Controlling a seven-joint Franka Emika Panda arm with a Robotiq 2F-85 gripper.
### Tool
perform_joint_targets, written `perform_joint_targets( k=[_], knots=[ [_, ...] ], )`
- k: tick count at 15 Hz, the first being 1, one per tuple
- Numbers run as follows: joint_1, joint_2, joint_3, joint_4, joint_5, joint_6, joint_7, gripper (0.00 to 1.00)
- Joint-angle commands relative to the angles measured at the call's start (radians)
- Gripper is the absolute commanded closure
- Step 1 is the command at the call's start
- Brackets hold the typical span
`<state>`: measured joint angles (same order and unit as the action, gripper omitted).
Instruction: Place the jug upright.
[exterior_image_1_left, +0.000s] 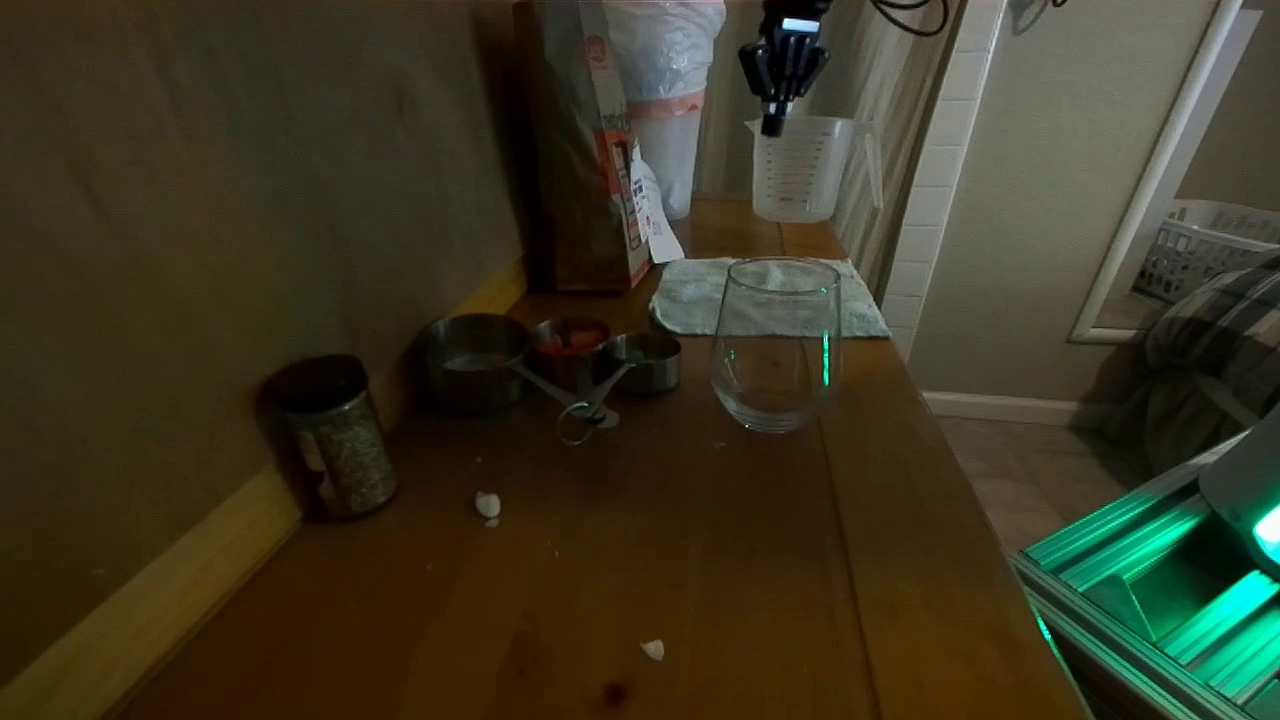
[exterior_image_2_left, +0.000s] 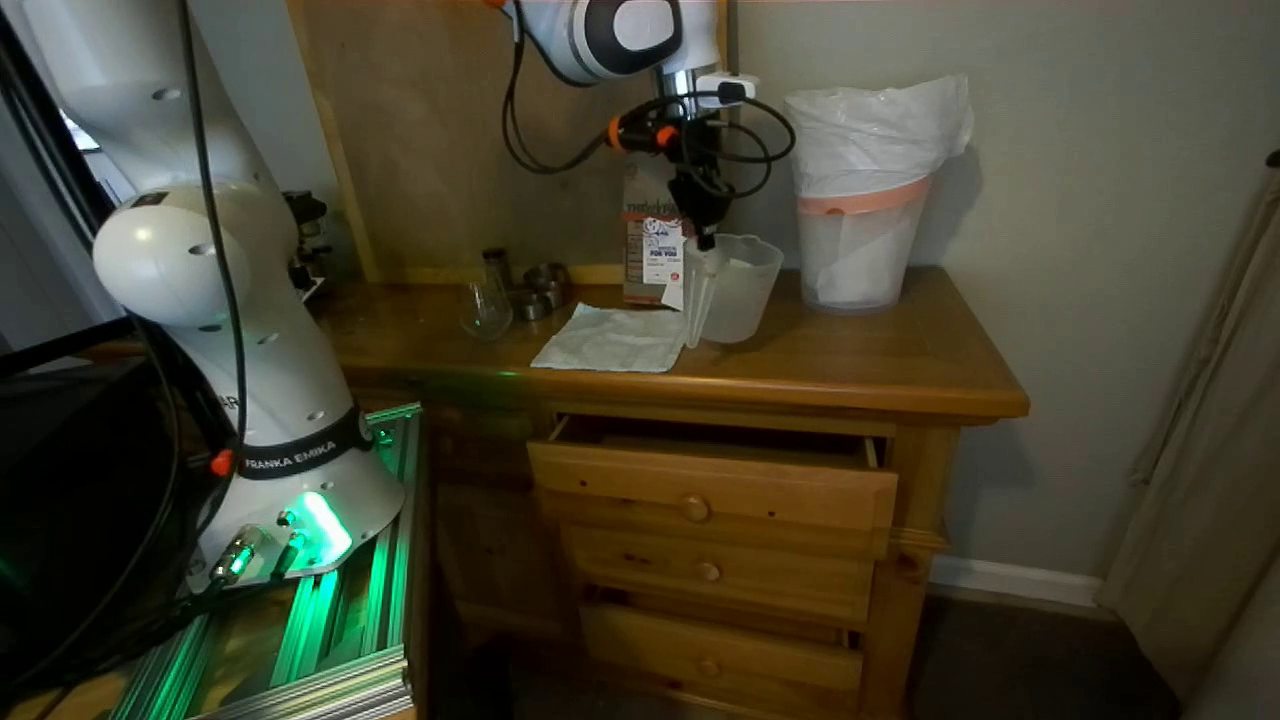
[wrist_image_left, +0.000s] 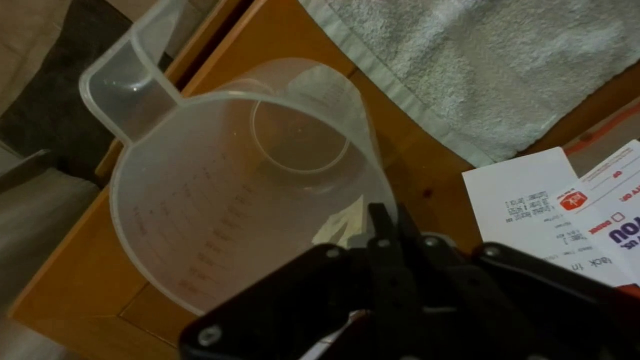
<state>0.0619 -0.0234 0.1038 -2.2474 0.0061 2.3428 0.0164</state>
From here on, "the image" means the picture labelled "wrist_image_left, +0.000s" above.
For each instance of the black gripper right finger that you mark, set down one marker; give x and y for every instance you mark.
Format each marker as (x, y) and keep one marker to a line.
(521, 312)

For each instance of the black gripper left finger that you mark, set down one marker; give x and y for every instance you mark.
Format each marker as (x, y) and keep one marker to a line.
(301, 306)

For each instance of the translucent plastic measuring jug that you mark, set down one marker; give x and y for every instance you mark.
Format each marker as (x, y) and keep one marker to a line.
(200, 201)

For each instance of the white printed paper slip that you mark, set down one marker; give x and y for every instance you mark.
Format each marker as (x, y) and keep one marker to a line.
(512, 193)

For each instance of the white box with red print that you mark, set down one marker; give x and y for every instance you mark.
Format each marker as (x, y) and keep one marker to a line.
(621, 201)

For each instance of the wooden dresser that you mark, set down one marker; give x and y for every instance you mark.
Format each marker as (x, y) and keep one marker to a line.
(432, 167)

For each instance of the pale folded towel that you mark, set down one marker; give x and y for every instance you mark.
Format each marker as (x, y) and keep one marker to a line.
(467, 60)

